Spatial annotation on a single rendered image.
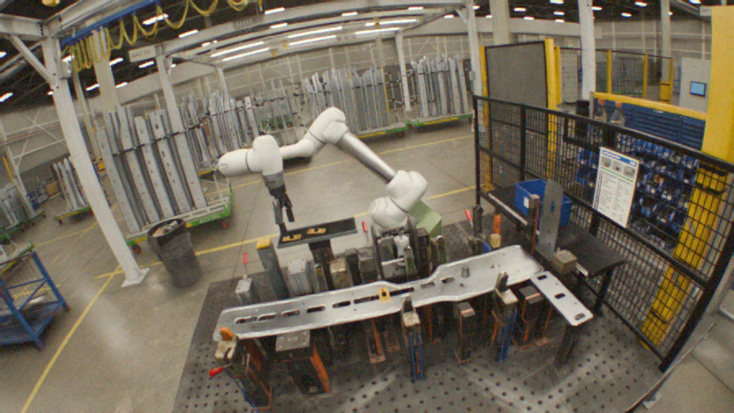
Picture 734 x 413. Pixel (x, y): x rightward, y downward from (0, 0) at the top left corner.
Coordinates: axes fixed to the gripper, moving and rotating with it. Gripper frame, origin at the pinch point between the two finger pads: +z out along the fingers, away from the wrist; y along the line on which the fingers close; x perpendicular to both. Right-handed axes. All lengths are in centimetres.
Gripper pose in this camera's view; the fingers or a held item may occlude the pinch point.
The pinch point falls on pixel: (287, 226)
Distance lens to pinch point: 137.2
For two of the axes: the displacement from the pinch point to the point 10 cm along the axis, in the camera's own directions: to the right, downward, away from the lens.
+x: 9.9, -1.4, -0.6
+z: 1.5, 8.9, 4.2
